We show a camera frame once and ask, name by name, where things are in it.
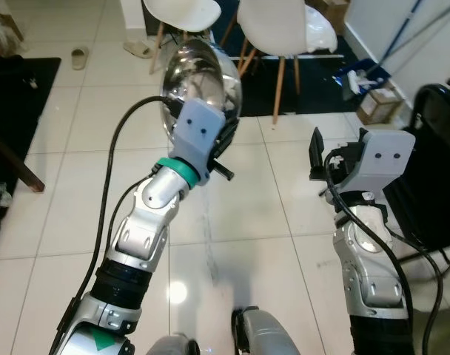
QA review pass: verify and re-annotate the brown cardboard carton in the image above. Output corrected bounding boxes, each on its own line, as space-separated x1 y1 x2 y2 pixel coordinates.
314 0 352 35

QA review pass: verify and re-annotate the grey left robot leg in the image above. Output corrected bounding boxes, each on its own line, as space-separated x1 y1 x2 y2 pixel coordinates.
147 334 200 355

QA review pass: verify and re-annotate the grey robot leg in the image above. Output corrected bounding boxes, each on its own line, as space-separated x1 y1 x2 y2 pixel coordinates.
232 307 303 355
147 334 200 355

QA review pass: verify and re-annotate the blue handled mop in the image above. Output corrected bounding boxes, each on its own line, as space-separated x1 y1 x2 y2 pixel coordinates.
340 0 427 95

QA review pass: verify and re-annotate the grey-blue wrist camera mount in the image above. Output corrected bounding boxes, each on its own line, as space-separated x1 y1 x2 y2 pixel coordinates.
172 102 227 183
336 128 417 195

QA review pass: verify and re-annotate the shiny steel bowl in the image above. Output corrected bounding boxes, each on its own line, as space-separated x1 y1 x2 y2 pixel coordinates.
160 38 243 146

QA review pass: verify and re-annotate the white plastic bag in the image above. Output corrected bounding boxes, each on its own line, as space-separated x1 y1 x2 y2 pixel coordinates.
303 7 338 55

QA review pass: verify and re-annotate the black folding chair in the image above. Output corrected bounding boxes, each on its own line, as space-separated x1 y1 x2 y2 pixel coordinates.
384 84 450 268

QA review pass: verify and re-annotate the black floor mat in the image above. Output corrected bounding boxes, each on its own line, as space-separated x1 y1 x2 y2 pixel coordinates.
0 55 61 260

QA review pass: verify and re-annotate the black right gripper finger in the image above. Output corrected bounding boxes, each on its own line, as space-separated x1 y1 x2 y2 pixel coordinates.
309 127 326 181

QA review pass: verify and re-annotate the grey-blue right wrist camera mount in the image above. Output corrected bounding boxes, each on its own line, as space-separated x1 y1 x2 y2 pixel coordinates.
336 128 417 195

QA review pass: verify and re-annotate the dark blue rug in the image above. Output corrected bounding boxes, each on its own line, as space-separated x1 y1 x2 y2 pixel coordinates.
158 30 393 118

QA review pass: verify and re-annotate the small cardboard box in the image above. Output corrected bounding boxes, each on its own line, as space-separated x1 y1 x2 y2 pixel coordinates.
356 87 404 126

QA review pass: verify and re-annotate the grey right robot leg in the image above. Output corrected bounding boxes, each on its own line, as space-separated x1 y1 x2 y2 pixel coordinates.
232 307 303 355

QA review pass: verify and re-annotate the grey-blue left wrist camera mount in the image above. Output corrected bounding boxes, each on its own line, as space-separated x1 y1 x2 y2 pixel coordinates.
172 102 227 183

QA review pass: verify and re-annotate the white chair with wooden legs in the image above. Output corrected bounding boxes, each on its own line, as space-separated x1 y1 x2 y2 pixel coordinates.
236 0 319 125
142 0 223 75

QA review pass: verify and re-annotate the dark brown furniture leg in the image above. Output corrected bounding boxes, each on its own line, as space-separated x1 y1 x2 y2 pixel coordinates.
0 132 46 193

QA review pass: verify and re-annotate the beige slipper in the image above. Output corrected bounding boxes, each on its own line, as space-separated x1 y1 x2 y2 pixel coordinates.
123 38 154 60
71 47 90 71

